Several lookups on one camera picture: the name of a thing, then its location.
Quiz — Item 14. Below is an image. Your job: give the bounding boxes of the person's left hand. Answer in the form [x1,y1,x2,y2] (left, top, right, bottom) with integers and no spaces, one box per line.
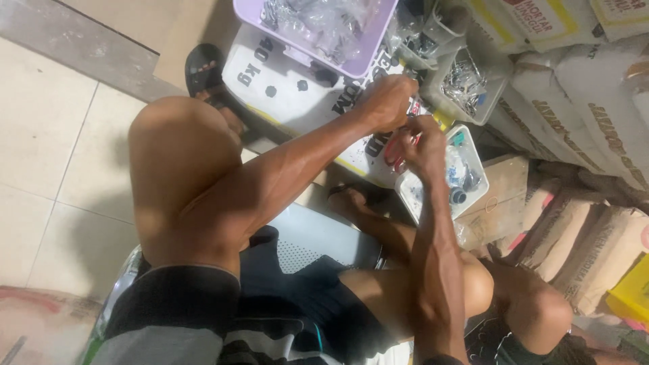
[355,75,420,134]

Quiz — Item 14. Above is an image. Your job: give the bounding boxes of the person's right hand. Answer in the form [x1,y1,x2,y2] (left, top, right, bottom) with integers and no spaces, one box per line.
[391,116,448,179]

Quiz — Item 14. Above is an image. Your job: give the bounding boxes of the small red white packet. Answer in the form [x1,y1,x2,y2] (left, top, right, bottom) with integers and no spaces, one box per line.
[383,128,422,174]

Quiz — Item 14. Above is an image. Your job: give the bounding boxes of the clear tub of metal screws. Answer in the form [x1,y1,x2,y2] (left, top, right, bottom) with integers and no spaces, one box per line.
[420,47,514,127]

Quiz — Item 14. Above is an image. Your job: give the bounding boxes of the clear bag of small parts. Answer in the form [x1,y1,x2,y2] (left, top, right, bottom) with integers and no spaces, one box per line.
[445,144,482,193]

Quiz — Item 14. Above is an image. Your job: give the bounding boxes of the white plastic tray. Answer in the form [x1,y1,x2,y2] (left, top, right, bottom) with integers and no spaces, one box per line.
[394,124,490,225]

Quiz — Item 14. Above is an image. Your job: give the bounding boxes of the clear tub of hardware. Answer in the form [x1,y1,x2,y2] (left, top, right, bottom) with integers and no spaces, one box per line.
[386,0,473,71]

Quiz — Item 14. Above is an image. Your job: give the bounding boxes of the lavender plastic basket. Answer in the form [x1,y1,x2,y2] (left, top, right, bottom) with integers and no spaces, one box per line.
[232,0,399,80]

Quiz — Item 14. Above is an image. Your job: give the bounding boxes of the brown cardboard box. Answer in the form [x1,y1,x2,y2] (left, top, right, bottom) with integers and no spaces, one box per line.
[454,154,531,250]

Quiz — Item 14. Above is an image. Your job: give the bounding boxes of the clear bags of metal hardware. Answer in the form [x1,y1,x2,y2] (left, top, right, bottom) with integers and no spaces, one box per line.
[261,0,382,66]

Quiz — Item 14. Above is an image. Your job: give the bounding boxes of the white printed cement sack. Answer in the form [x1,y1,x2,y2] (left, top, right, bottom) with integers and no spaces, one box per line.
[221,23,457,189]

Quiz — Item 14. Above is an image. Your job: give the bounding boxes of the grey plastic stool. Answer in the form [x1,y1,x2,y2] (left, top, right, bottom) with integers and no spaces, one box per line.
[99,202,388,356]

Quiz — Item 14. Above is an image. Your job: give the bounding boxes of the pile of white mortar sacks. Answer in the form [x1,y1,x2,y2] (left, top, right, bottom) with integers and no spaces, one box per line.
[464,0,649,192]

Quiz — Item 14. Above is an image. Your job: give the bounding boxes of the person's right leg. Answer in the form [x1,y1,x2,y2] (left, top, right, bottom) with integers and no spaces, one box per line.
[327,188,496,341]

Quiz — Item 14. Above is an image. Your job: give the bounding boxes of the pile of brown paper sacks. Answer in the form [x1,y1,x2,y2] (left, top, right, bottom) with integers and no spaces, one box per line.
[494,171,649,317]

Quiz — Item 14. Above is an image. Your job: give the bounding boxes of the black sandal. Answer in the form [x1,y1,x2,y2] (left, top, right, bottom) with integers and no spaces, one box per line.
[184,43,230,108]

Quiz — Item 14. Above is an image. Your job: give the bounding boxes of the person's left leg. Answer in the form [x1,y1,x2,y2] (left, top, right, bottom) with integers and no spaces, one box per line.
[128,61,245,278]

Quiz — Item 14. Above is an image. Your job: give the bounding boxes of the beige board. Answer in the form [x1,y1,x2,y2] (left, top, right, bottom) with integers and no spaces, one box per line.
[60,0,241,93]

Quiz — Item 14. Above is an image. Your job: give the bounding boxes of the yellow box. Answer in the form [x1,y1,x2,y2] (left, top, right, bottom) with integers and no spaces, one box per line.
[605,253,649,326]

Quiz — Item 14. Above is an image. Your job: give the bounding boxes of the person's black grey shorts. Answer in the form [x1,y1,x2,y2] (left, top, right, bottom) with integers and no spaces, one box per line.
[90,224,409,365]

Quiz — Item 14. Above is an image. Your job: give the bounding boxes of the brown sack with red print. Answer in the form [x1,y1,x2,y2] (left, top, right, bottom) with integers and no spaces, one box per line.
[0,285,103,365]

